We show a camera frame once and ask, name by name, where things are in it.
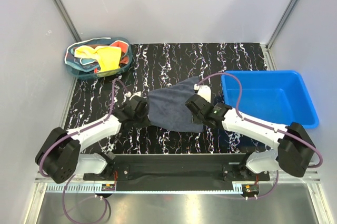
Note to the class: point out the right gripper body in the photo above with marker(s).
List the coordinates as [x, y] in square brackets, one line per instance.
[196, 118]

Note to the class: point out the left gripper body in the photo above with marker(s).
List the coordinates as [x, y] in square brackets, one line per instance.
[141, 120]

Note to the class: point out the dark blue towel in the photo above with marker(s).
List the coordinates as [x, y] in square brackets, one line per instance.
[167, 108]

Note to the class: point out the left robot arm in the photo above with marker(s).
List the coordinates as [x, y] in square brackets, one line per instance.
[61, 155]

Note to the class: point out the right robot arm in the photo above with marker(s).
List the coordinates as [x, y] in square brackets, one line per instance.
[291, 148]

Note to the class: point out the black marbled table mat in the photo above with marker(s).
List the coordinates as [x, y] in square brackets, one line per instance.
[165, 74]

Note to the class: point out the yellow towel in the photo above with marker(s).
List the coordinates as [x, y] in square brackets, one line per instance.
[108, 57]

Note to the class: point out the teal mesh laundry basket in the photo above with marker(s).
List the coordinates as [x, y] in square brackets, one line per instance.
[86, 69]

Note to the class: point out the orange towel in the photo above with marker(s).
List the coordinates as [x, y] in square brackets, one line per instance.
[124, 49]

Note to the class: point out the blue plastic bin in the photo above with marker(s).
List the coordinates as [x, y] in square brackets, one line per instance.
[274, 96]

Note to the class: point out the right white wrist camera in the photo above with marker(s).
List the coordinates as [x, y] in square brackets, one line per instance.
[204, 91]

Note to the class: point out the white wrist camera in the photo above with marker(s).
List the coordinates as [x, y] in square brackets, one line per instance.
[137, 96]
[204, 91]

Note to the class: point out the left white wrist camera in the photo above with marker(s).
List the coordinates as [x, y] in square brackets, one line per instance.
[137, 96]

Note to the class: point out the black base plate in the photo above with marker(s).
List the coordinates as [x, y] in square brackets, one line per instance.
[180, 158]

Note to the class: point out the aluminium frame rail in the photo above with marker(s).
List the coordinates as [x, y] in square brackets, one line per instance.
[134, 171]

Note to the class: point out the slotted cable duct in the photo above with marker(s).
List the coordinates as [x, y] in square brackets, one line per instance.
[122, 187]

